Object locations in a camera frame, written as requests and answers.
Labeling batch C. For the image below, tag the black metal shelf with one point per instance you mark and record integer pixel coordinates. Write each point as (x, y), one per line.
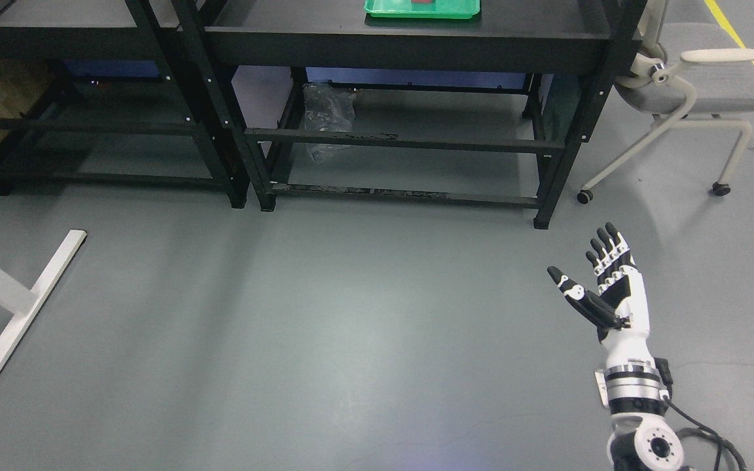
(568, 52)
(97, 70)

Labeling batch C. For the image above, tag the black metal shelf left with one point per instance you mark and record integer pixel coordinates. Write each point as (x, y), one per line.
(97, 70)

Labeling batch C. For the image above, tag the grey office chair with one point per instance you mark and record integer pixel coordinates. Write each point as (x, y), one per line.
(685, 75)

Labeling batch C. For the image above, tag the green plastic tray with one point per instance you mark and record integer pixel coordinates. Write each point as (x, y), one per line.
(437, 10)

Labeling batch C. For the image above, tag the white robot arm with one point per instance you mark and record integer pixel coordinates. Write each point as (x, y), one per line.
(636, 396)

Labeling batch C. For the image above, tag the white table leg base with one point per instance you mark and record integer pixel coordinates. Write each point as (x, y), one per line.
(24, 303)

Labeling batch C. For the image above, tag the black metal shelf right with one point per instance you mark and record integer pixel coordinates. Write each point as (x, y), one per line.
(568, 52)

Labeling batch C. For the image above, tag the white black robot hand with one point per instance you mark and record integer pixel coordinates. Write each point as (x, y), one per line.
(619, 308)

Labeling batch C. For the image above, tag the clear plastic bag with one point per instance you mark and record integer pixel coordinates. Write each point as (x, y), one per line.
(327, 108)

